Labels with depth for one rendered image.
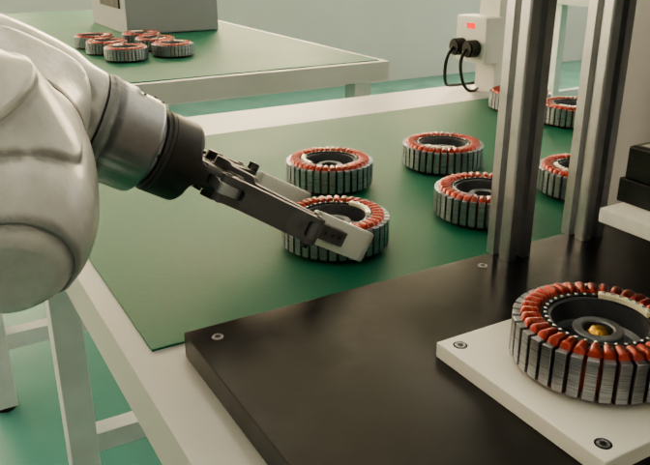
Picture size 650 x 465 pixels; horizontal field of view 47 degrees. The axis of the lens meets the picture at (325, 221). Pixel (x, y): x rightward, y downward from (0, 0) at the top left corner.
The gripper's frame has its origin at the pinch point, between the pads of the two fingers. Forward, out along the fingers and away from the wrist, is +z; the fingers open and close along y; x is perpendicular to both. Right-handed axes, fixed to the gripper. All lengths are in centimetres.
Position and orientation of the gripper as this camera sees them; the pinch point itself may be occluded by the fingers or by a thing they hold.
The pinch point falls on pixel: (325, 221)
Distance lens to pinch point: 76.6
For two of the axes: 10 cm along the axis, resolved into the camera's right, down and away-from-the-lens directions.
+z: 7.7, 3.2, 5.5
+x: -4.4, 8.9, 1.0
